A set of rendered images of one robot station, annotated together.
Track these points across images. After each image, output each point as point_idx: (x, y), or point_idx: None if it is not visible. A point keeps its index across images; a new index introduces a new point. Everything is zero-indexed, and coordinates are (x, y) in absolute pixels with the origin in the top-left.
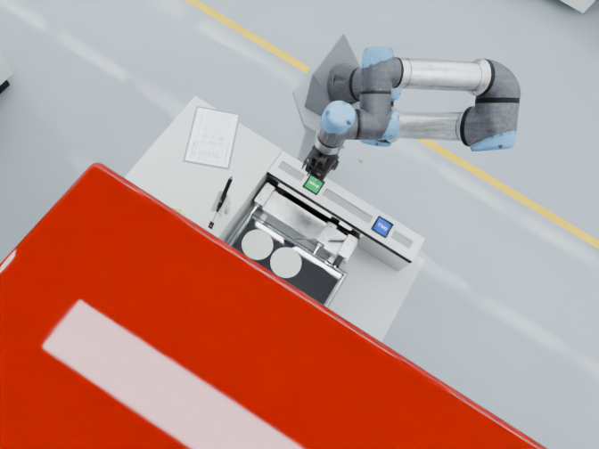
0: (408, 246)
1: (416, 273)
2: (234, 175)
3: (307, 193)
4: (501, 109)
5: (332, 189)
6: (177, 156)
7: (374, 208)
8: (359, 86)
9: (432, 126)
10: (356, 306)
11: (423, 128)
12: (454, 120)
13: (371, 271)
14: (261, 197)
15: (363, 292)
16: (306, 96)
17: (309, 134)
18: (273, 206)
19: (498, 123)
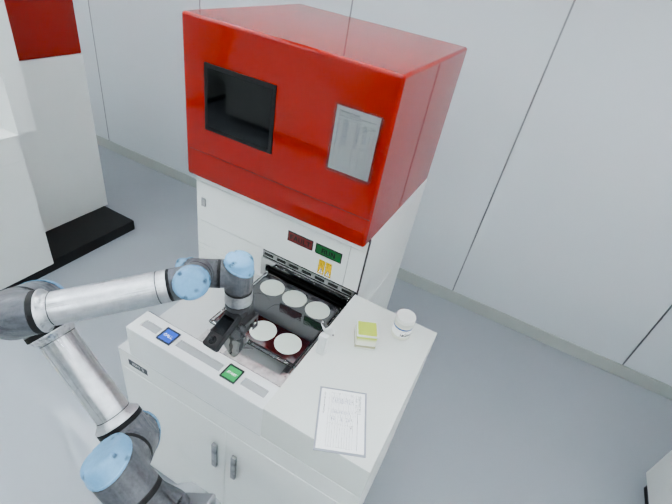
0: (146, 322)
1: None
2: (314, 381)
3: (239, 366)
4: (32, 286)
5: (211, 369)
6: (372, 399)
7: (170, 351)
8: (150, 465)
9: (92, 353)
10: (200, 317)
11: (100, 363)
12: (72, 334)
13: None
14: (284, 378)
15: (191, 325)
16: None
17: None
18: (271, 379)
19: (41, 284)
